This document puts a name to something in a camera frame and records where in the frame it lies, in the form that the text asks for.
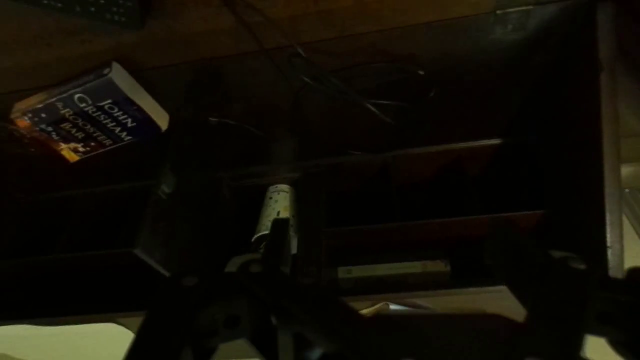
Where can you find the black remote control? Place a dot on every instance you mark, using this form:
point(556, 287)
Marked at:
point(92, 10)

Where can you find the John Grisham paperback book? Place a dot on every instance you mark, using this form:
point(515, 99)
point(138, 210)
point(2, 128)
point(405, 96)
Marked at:
point(87, 112)

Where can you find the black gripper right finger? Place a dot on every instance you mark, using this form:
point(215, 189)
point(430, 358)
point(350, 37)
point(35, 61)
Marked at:
point(586, 312)

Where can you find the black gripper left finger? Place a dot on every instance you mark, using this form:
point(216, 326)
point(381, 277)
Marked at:
point(212, 321)

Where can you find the dark wooden secretary desk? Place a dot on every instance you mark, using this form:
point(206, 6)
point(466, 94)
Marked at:
point(400, 32)

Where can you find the small desk drawer front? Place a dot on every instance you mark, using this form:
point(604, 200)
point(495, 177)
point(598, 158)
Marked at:
point(392, 269)

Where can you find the grey metal desk bracket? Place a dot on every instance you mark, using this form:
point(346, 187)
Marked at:
point(276, 210)

